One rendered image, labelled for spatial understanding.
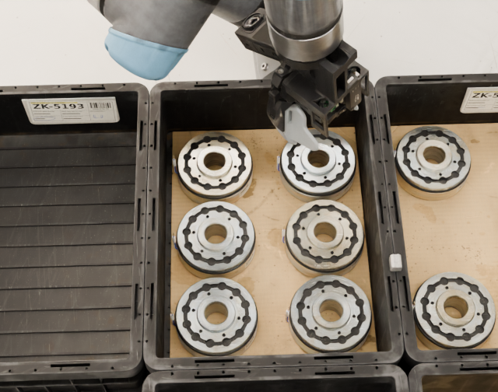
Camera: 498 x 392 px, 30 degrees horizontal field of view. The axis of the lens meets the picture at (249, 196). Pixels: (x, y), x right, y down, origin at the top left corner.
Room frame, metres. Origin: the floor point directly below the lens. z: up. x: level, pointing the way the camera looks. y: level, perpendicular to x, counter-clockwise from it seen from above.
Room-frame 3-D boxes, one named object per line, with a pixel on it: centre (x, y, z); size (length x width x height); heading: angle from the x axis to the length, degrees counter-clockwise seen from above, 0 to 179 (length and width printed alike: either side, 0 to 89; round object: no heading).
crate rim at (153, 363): (0.53, -0.02, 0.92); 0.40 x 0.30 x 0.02; 1
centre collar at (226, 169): (0.63, 0.05, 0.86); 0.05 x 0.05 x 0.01
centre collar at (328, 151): (0.64, -0.09, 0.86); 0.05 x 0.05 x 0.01
